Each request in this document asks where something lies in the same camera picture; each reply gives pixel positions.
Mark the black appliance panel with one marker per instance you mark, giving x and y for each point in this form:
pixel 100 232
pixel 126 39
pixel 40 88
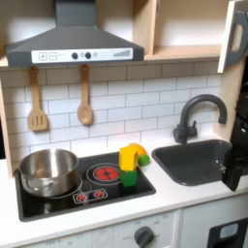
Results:
pixel 214 239

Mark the orange toy vegetable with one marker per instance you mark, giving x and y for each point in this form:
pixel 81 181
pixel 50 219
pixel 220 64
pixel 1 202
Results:
pixel 139 149

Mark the white toy microwave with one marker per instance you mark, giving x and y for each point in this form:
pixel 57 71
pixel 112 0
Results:
pixel 239 51

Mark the wooden spoon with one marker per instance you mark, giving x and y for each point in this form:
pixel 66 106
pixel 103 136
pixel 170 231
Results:
pixel 85 113

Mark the yellow block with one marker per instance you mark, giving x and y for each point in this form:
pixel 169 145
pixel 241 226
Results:
pixel 127 160

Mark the wooden slotted spatula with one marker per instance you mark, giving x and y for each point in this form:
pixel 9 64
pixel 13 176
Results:
pixel 37 119

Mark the steel pot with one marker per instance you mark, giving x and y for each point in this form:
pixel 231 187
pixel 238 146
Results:
pixel 48 180

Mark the dark grey sink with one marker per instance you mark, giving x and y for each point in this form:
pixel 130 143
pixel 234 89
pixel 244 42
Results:
pixel 193 164

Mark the grey range hood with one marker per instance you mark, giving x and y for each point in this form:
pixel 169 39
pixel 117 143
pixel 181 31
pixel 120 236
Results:
pixel 74 38

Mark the green block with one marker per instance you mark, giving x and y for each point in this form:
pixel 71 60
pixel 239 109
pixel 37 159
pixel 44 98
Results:
pixel 128 178

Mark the grey oven knob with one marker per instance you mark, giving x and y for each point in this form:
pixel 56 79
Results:
pixel 143 237

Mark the grey tap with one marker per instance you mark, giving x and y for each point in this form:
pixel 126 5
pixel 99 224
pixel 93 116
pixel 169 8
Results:
pixel 185 129

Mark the black toy stove top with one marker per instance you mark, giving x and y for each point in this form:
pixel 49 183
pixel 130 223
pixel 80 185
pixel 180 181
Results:
pixel 38 206

